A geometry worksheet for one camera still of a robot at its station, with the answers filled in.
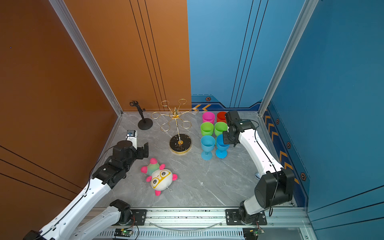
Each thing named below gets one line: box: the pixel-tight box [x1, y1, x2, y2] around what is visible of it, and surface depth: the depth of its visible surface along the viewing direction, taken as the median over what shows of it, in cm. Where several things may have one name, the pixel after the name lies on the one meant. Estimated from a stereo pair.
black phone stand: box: [129, 100, 154, 130], surface depth 114 cm
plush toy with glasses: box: [140, 158, 178, 196], surface depth 83 cm
